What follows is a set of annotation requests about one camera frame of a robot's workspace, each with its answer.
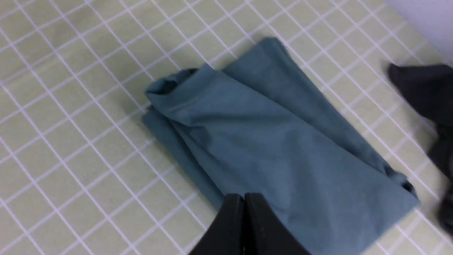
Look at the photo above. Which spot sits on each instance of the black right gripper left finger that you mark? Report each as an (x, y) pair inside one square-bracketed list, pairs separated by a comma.
[(224, 236)]

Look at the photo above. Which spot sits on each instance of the green checked tablecloth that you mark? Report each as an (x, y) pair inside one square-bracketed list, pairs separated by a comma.
[(81, 175)]

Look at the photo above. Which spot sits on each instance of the green long-sleeve top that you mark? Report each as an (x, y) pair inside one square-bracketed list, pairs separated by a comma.
[(261, 126)]

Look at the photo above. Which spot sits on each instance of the dark grey clothing pile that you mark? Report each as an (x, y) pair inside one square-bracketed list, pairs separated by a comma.
[(428, 90)]

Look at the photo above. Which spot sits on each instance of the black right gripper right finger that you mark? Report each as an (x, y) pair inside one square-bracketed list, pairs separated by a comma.
[(264, 232)]

